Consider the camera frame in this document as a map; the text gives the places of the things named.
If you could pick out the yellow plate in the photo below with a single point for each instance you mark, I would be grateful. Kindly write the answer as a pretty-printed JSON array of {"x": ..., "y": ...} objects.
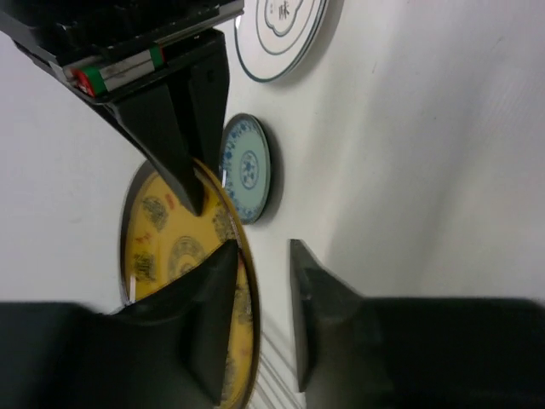
[{"x": 160, "y": 241}]

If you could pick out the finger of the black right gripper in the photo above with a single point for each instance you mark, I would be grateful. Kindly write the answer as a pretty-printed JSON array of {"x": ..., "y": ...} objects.
[
  {"x": 152, "y": 119},
  {"x": 199, "y": 90}
]

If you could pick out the teal blue patterned plate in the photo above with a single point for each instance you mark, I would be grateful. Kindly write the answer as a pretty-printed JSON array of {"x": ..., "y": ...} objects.
[{"x": 252, "y": 168}]

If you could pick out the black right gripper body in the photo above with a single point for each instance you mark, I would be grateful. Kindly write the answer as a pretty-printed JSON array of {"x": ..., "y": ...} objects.
[{"x": 61, "y": 33}]

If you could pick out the plain white plate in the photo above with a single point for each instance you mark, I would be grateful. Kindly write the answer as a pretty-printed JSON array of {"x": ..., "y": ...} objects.
[{"x": 272, "y": 37}]

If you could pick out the metal wire dish rack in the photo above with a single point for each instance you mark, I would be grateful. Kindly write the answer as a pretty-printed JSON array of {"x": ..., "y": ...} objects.
[{"x": 276, "y": 384}]

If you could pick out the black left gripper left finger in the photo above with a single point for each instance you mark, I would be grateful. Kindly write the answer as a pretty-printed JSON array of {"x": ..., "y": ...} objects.
[{"x": 168, "y": 350}]

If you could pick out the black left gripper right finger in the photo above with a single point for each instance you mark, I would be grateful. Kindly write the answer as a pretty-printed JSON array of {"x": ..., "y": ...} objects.
[{"x": 354, "y": 351}]

